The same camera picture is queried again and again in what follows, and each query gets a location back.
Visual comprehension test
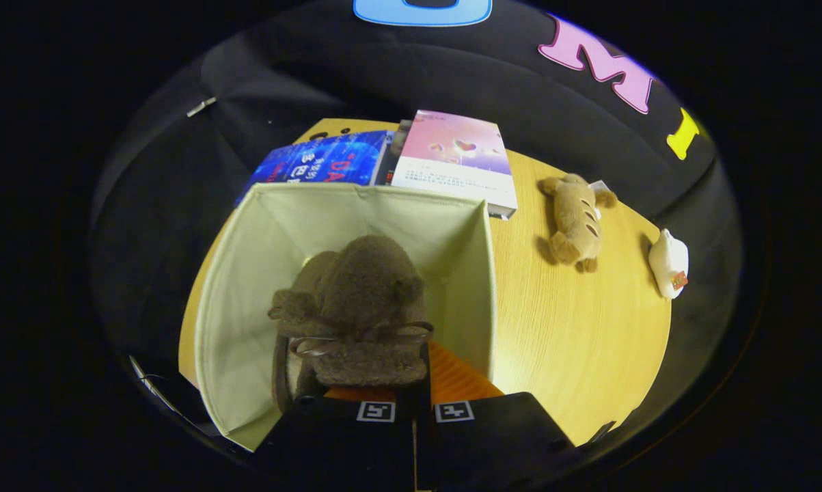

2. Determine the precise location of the brown fuzzy shoe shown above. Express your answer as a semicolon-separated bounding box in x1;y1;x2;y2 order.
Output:
272;250;340;413
267;236;435;390

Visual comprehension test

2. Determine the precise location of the brown plush toy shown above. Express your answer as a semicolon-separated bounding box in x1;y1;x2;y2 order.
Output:
538;173;618;274

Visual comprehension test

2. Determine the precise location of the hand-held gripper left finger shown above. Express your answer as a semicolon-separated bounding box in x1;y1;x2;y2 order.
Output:
252;372;418;492

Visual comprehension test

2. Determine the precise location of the white plush toy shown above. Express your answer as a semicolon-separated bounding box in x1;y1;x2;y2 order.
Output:
648;228;690;300

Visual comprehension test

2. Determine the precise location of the cream fabric storage box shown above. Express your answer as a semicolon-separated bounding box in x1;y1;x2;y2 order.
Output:
193;181;499;453

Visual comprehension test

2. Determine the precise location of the pink book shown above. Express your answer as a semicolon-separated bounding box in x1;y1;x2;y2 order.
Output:
390;109;519;221

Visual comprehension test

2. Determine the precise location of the blue book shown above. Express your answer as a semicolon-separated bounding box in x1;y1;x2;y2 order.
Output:
236;130;394;206

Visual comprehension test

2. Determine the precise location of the dark book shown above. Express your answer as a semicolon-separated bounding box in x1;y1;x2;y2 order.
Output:
375;120;413;187

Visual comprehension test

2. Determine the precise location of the black backdrop cloth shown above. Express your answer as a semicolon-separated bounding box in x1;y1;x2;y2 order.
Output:
90;0;745;438

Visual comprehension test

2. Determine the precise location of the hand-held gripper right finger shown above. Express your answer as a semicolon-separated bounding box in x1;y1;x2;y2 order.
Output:
416;342;575;492

